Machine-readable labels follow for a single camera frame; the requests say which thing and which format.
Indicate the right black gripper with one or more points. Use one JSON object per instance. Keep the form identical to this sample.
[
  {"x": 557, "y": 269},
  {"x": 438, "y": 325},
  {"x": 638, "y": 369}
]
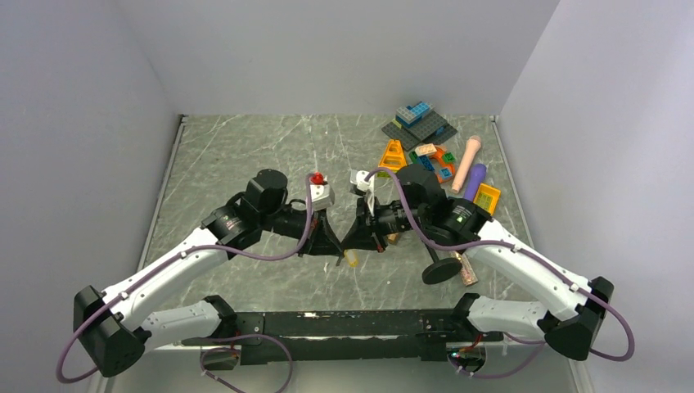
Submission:
[{"x": 361, "y": 233}]

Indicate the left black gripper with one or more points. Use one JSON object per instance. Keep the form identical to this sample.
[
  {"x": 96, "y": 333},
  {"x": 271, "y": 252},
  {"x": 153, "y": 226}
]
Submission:
[{"x": 321, "y": 240}]

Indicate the yellow key tag with keyring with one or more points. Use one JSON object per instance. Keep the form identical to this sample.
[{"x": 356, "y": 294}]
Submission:
[{"x": 351, "y": 257}]

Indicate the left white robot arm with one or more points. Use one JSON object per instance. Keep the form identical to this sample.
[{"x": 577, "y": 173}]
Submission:
[{"x": 119, "y": 324}]

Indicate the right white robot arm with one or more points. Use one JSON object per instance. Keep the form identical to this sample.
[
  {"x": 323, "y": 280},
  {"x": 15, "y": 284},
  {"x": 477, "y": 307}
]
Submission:
[{"x": 567, "y": 309}]

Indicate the gold toy microphone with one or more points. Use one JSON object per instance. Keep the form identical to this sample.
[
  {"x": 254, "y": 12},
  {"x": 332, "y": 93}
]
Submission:
[{"x": 393, "y": 238}]

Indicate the orange triangular toy block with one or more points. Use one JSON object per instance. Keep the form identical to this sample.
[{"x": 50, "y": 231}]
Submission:
[{"x": 393, "y": 157}]

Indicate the black microphone stand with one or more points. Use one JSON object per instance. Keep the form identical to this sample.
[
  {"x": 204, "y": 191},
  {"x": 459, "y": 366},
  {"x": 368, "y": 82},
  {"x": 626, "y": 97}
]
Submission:
[{"x": 440, "y": 270}]

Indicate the glitter filled tube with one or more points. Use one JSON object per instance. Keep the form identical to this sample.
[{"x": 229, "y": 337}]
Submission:
[{"x": 467, "y": 273}]

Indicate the blue grey lego stack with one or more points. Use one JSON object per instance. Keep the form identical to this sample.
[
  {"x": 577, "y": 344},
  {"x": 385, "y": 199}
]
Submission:
[{"x": 407, "y": 116}]

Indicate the dark grey lego baseplate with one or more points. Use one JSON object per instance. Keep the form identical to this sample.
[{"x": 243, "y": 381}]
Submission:
[{"x": 433, "y": 128}]

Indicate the yellow window toy block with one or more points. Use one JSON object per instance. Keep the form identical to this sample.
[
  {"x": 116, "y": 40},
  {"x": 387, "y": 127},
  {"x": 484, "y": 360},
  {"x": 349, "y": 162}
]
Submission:
[{"x": 487, "y": 197}]

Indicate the purple toy microphone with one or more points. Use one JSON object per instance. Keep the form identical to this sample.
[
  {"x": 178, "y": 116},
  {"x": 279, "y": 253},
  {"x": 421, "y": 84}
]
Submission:
[{"x": 476, "y": 177}]

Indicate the pink toy microphone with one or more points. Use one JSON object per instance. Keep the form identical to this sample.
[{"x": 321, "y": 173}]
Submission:
[{"x": 473, "y": 145}]

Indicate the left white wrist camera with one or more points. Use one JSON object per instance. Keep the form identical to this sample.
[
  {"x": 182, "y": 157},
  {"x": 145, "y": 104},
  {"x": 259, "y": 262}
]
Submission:
[{"x": 321, "y": 193}]

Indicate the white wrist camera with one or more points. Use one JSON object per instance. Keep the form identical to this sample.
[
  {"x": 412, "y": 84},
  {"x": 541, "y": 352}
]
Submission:
[
  {"x": 321, "y": 193},
  {"x": 364, "y": 186}
]

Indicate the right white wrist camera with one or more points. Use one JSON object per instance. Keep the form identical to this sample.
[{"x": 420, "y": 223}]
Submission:
[{"x": 364, "y": 186}]

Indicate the orange ring toy with bricks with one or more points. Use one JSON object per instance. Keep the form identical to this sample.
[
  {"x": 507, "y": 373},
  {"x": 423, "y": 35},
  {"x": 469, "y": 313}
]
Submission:
[{"x": 436, "y": 159}]

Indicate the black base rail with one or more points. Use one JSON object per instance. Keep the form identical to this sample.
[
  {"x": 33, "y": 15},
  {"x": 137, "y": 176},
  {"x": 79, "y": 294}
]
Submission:
[{"x": 424, "y": 334}]

